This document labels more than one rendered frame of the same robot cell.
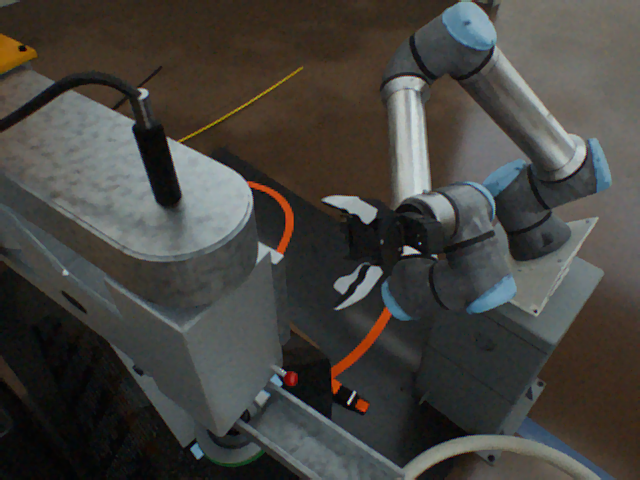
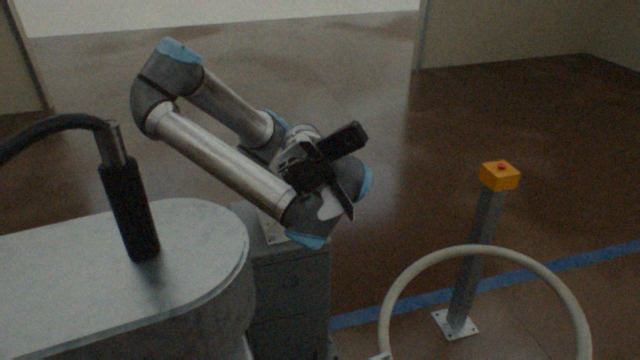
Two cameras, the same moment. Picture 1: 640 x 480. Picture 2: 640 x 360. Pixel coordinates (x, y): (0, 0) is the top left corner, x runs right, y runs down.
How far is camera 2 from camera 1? 0.50 m
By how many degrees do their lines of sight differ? 45
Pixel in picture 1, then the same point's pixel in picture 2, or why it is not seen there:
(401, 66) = (150, 99)
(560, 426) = (342, 306)
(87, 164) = not seen: outside the picture
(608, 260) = not seen: hidden behind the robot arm
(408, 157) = (220, 149)
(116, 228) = (139, 306)
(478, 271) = (350, 167)
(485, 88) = (210, 92)
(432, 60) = (171, 84)
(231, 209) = (213, 216)
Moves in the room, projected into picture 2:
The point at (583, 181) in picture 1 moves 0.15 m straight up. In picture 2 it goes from (279, 133) to (277, 97)
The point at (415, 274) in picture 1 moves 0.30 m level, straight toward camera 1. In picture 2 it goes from (309, 207) to (420, 284)
